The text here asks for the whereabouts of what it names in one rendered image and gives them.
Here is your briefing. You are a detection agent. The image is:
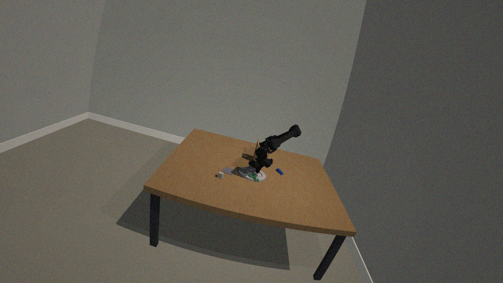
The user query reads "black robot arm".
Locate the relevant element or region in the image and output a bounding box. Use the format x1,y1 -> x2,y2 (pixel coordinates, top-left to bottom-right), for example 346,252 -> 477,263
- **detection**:
255,125 -> 301,168

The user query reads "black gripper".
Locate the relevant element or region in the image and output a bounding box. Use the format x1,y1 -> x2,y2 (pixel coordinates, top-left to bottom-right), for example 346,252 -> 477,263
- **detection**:
249,155 -> 268,173

